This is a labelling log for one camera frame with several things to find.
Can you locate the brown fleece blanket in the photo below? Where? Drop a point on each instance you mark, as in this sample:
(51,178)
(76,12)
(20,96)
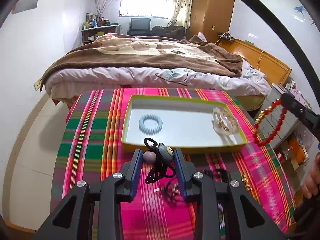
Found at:
(118,50)

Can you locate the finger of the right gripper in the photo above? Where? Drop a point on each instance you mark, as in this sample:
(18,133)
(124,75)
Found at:
(306,116)

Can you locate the floral curtain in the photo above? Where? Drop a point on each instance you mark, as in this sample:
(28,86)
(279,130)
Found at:
(180,13)

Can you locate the wooden headboard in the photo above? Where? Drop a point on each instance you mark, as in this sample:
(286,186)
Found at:
(275,70)

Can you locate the desk with bottles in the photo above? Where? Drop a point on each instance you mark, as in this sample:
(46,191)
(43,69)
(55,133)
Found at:
(95,26)

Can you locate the grey drawer cabinet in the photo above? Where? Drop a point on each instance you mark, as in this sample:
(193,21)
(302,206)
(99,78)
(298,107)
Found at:
(268,124)

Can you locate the dark clothes pile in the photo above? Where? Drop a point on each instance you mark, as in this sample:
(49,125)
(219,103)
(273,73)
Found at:
(175,32)

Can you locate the plaid pink green tablecloth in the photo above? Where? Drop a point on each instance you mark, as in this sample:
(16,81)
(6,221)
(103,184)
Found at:
(91,150)

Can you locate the yellow shallow cardboard box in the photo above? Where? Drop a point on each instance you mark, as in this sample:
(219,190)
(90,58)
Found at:
(176,122)

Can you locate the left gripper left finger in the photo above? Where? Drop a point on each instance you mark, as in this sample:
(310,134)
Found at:
(73,216)

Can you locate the dried branch bouquet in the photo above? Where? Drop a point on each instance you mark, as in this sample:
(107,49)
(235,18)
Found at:
(101,6)

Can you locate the bed with white sheet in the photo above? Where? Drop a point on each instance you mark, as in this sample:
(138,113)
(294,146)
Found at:
(67,84)

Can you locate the wooden wardrobe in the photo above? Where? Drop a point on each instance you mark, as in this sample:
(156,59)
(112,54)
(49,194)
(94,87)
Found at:
(210,17)

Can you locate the person's right hand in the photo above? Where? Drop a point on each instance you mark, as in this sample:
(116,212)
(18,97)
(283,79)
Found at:
(310,187)

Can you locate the black office chair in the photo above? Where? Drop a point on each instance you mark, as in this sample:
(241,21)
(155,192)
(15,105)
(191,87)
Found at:
(139,26)

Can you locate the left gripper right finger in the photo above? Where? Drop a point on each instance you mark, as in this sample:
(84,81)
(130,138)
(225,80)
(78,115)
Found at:
(244,217)

